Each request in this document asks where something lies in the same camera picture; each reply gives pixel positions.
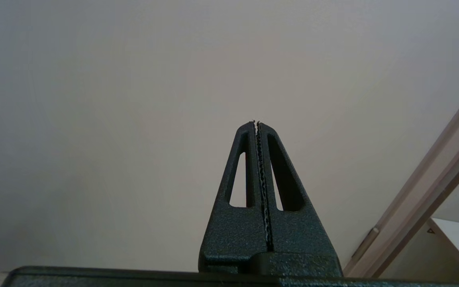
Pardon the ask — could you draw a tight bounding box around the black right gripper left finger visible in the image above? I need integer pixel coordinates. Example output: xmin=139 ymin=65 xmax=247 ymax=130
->
xmin=199 ymin=121 xmax=271 ymax=272

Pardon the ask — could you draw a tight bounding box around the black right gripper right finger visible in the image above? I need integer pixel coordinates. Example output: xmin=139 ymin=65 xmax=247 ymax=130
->
xmin=258 ymin=122 xmax=342 ymax=277

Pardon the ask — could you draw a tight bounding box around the brown side door frame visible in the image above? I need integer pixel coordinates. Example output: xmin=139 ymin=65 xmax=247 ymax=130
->
xmin=343 ymin=76 xmax=459 ymax=279

